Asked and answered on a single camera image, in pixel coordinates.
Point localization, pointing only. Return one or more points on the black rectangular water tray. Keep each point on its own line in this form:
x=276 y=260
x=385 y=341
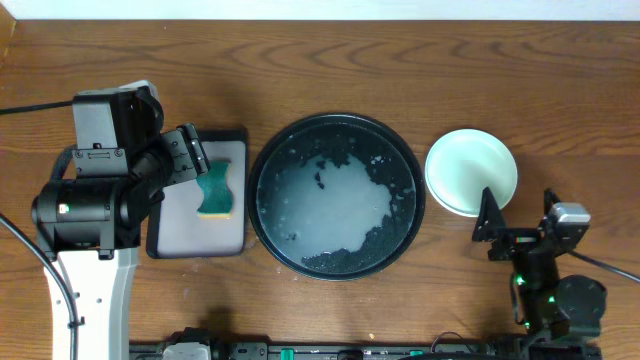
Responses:
x=175 y=228

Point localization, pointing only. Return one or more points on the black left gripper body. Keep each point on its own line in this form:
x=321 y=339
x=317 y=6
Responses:
x=178 y=163

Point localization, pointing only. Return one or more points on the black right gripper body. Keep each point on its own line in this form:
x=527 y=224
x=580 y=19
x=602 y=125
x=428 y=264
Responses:
x=519 y=241

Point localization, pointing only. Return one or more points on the green yellow sponge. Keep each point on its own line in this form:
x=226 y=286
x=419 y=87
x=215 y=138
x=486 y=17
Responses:
x=217 y=200

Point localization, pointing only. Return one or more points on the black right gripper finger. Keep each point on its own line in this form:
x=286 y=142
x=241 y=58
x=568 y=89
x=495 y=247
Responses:
x=490 y=221
x=550 y=198

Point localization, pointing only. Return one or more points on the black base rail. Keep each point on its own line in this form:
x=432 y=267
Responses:
x=192 y=343

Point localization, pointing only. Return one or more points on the round black tray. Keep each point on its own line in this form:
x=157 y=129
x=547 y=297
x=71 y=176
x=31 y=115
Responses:
x=336 y=196

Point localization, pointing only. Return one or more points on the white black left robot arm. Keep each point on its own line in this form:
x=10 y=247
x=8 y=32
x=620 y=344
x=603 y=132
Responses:
x=90 y=226

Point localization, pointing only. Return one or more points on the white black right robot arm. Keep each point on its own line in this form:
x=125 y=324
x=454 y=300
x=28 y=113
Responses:
x=560 y=314

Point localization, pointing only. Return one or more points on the pale green plate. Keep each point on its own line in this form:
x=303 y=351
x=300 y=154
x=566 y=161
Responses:
x=462 y=163

